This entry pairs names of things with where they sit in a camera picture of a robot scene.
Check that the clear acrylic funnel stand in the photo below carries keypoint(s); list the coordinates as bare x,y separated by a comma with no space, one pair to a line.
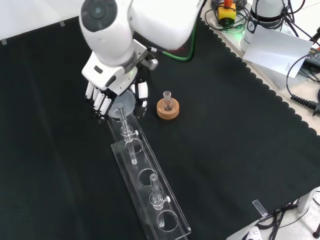
152,165

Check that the black electronic box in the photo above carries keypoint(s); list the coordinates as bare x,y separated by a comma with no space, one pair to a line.
313,60

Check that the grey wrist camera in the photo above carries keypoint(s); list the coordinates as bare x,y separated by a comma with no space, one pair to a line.
152,64

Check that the clear tape strip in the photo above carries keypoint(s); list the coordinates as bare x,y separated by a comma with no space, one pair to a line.
259,207

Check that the yellow stop button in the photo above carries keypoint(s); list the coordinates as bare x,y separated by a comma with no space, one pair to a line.
226,13

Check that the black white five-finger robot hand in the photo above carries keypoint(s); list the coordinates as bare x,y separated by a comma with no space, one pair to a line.
105,75

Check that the pale board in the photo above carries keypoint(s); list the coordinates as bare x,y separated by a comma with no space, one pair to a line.
277,51

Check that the black cloth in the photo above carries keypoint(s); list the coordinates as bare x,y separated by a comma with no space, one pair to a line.
225,125

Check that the clear plastic funnel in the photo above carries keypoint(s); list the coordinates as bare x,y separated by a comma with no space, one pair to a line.
125,102

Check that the small round-bottom glass flask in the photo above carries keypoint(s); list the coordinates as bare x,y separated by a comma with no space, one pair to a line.
167,103

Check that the grey tape piece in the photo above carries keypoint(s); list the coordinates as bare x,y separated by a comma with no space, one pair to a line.
62,23
3,41

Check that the white power strip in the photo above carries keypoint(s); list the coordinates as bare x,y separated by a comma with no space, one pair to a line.
254,233

